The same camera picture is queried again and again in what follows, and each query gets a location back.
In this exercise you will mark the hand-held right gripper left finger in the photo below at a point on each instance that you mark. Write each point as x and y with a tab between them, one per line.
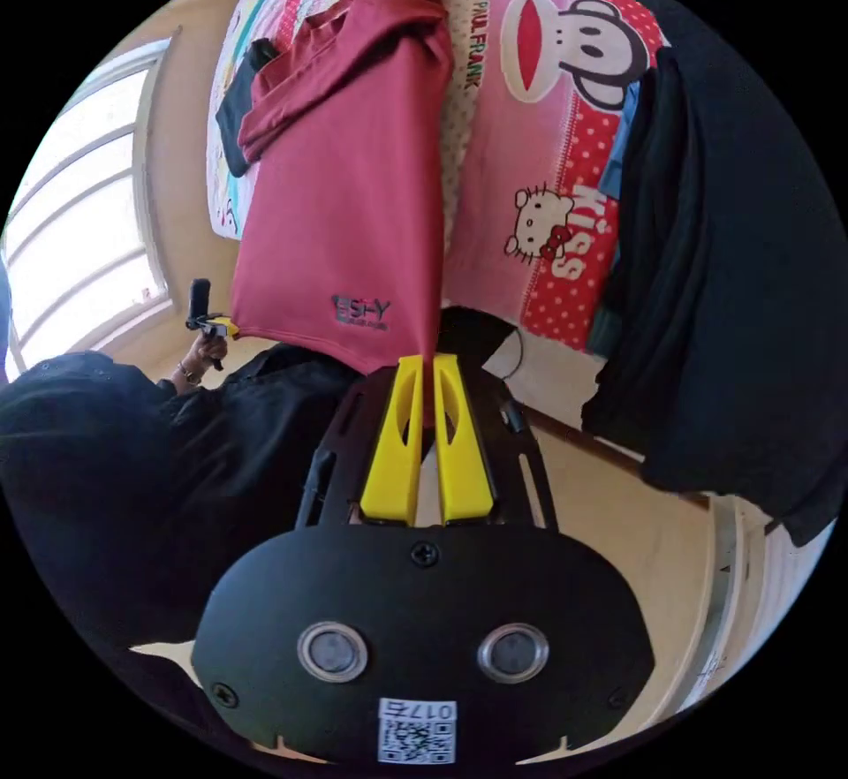
391	461

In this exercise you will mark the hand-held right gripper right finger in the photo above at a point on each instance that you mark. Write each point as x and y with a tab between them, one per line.
464	468

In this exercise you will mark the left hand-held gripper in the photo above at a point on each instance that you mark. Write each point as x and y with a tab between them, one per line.
207	326

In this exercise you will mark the maroon sweatshirt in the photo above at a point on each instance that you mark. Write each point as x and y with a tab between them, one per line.
344	196

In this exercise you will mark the person's left forearm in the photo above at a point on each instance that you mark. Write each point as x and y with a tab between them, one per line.
185	376

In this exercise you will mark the person's left hand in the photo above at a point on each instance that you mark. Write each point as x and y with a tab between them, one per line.
213	350

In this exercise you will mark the window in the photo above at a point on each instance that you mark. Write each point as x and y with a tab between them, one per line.
79	209

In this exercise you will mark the person's body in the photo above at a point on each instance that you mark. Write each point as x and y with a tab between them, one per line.
132	494

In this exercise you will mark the black garment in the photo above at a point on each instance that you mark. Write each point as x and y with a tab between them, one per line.
232	116

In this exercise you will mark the pile of clothes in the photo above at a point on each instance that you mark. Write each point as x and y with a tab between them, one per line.
715	275

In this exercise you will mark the bed with cartoon printed sheet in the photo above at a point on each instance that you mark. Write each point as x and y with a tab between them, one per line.
517	150

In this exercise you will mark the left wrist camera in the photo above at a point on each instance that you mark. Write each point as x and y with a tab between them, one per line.
201	297

